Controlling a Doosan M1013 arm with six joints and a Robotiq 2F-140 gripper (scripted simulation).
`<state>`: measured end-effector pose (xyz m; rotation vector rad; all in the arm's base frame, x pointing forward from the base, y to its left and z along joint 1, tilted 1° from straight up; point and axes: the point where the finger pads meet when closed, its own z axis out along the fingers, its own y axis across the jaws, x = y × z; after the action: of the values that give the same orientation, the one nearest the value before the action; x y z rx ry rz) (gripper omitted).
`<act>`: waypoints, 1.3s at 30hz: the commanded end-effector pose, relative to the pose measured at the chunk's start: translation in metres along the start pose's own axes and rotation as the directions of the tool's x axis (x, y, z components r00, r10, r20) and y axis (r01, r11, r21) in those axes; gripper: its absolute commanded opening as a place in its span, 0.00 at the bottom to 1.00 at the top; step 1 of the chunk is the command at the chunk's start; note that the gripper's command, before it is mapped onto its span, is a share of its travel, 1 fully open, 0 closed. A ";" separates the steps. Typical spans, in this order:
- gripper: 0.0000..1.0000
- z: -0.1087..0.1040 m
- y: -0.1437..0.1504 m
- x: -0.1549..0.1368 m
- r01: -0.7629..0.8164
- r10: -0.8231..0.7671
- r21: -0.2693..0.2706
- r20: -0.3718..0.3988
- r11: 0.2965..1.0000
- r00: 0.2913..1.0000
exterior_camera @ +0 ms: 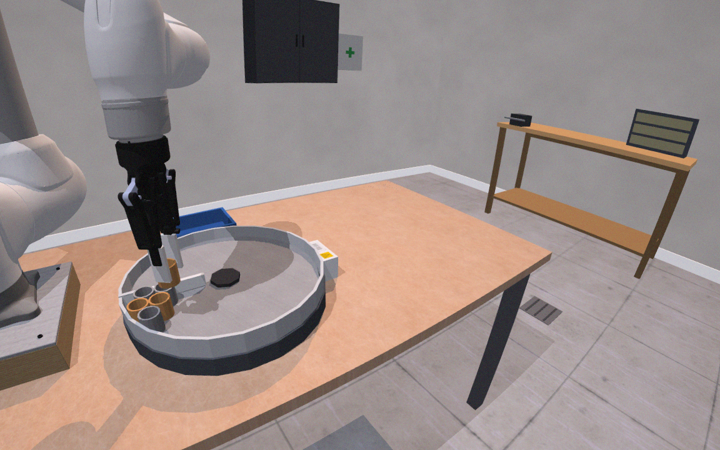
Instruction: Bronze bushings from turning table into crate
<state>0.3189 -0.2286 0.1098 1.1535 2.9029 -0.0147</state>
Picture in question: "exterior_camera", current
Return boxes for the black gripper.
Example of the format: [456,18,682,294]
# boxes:
[115,135,184,283]

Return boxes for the bronze bushing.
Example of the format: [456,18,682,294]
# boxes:
[148,292,175,321]
[127,298,150,322]
[158,258,181,289]

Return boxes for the blue square tray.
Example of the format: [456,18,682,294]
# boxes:
[176,207,237,238]

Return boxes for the grey metal bushing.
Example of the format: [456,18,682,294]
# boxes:
[133,286,155,299]
[137,306,166,333]
[154,283,179,306]

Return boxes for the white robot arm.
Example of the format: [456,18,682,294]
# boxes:
[0,0,210,328]

